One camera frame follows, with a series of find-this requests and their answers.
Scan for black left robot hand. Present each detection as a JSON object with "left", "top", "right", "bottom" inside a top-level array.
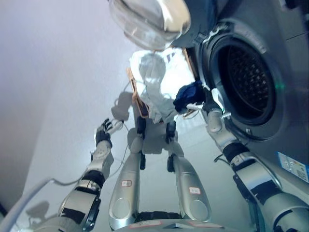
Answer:
[{"left": 95, "top": 117, "right": 125, "bottom": 144}]

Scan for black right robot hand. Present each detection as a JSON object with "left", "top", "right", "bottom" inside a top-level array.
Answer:
[{"left": 185, "top": 85, "right": 225, "bottom": 115}]

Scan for navy blue garment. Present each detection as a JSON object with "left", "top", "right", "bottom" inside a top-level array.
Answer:
[{"left": 173, "top": 80, "right": 206, "bottom": 115}]

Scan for brown wicker laundry basket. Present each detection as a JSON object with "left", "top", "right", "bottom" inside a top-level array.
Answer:
[{"left": 126, "top": 46, "right": 206, "bottom": 121}]

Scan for white crumpled clothes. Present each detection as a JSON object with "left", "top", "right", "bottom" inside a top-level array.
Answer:
[{"left": 128, "top": 46, "right": 192, "bottom": 124}]

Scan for grey front-load washing machine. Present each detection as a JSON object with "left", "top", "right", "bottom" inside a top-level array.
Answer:
[{"left": 169, "top": 0, "right": 309, "bottom": 203}]

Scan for silver left robot leg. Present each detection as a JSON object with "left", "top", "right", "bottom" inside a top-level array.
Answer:
[{"left": 108, "top": 116, "right": 147, "bottom": 231}]

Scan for round glass washer door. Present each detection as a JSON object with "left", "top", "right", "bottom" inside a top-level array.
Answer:
[{"left": 107, "top": 0, "right": 213, "bottom": 52}]

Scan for blue white energy label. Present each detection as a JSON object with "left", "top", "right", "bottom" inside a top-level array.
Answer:
[{"left": 276, "top": 151, "right": 309, "bottom": 185}]

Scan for silver robot torso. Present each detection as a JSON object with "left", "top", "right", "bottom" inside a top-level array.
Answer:
[{"left": 127, "top": 211, "right": 233, "bottom": 232}]

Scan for white cable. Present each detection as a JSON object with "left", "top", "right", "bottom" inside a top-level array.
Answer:
[{"left": 0, "top": 81, "right": 136, "bottom": 232}]

